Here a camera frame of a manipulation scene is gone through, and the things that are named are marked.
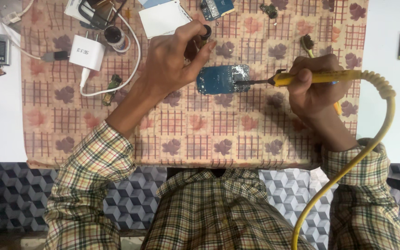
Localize light blue card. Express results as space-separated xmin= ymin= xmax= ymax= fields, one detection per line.
xmin=137 ymin=0 xmax=173 ymax=9

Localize blue phone circuit board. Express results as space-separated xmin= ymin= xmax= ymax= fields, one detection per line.
xmin=196 ymin=64 xmax=251 ymax=95

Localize black frame phone part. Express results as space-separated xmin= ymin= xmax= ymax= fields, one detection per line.
xmin=77 ymin=0 xmax=128 ymax=31

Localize person's plaid shirt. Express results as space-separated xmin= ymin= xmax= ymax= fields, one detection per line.
xmin=140 ymin=168 xmax=317 ymax=250

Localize small dark green circuit board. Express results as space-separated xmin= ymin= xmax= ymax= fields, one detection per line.
xmin=259 ymin=3 xmax=278 ymax=20

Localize blue circuit board with chips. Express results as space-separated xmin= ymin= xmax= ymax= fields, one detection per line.
xmin=200 ymin=0 xmax=235 ymax=22

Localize person's right hand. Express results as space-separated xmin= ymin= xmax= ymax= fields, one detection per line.
xmin=286 ymin=54 xmax=352 ymax=119

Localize small round flux jar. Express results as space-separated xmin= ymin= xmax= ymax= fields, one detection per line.
xmin=103 ymin=25 xmax=131 ymax=53

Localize floral checked cloth mat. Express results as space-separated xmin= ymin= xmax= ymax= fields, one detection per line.
xmin=20 ymin=0 xmax=369 ymax=170

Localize black round knob tool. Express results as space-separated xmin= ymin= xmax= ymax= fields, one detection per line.
xmin=199 ymin=24 xmax=213 ymax=47

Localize yellow soldering iron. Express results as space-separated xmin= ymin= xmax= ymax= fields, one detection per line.
xmin=235 ymin=69 xmax=363 ymax=88

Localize white cable with black plug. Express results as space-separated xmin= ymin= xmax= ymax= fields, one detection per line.
xmin=0 ymin=0 xmax=69 ymax=63

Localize narrow green circuit board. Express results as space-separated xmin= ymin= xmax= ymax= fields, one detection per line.
xmin=102 ymin=74 xmax=123 ymax=107

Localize white charger adapter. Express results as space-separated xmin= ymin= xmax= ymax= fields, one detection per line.
xmin=68 ymin=31 xmax=106 ymax=72

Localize yellow toothbrush with dark bristles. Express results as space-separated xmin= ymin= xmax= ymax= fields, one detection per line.
xmin=300 ymin=34 xmax=344 ymax=117

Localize white charger cable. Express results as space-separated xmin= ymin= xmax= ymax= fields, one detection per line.
xmin=79 ymin=3 xmax=142 ymax=97

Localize person's left hand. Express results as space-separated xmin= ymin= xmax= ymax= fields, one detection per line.
xmin=140 ymin=20 xmax=218 ymax=102

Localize white paper card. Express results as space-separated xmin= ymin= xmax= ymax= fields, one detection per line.
xmin=138 ymin=0 xmax=193 ymax=40

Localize small white plug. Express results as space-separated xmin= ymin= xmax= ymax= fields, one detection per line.
xmin=2 ymin=10 xmax=22 ymax=25

